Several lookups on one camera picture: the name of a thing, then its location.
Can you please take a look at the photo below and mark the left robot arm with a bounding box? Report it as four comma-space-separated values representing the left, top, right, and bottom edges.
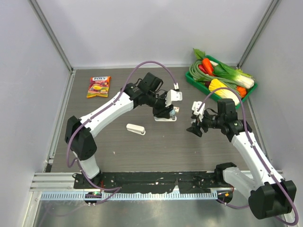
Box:
64, 72, 175, 189

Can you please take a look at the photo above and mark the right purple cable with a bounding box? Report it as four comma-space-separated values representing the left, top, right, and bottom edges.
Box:
196, 87, 300, 225

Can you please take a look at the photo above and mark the bok choy toy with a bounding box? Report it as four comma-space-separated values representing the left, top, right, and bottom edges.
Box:
214, 63, 255, 89

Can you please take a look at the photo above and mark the green long beans bundle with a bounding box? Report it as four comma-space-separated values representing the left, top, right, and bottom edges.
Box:
189, 60, 239, 94

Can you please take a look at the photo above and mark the purple cable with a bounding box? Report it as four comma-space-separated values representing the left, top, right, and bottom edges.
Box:
196, 87, 300, 225
66, 60, 179, 206

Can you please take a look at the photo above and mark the candy bag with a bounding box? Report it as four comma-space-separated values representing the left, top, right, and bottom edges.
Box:
86, 76, 111, 98

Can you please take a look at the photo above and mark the red pepper toy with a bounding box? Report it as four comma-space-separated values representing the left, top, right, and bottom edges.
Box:
198, 64, 208, 75

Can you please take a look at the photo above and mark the white staple box sleeve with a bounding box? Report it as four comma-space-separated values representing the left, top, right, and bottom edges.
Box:
174, 107, 180, 114

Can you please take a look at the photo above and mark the orange carrot toy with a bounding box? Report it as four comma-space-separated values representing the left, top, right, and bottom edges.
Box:
202, 58, 214, 76

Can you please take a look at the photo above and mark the blue white stapler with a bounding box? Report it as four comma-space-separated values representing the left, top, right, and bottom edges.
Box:
154, 109, 177, 122

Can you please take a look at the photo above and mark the small orange tomato toy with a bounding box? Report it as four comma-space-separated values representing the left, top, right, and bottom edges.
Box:
237, 86, 247, 98

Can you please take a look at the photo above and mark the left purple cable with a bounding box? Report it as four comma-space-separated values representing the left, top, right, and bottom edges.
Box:
66, 60, 179, 206

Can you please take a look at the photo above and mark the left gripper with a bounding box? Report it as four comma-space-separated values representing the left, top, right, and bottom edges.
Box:
146, 91, 174, 119

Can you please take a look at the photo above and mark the napa cabbage toy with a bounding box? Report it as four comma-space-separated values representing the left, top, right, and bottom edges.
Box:
209, 79, 241, 106

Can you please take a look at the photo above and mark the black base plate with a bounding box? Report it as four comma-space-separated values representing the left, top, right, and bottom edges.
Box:
72, 171, 233, 194

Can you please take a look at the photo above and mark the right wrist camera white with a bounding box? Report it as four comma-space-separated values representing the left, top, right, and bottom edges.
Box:
192, 101, 205, 121

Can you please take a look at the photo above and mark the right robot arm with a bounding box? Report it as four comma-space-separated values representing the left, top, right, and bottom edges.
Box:
187, 98, 296, 219

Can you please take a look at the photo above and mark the green plastic tray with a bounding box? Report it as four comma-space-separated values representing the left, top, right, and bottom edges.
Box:
185, 55, 258, 110

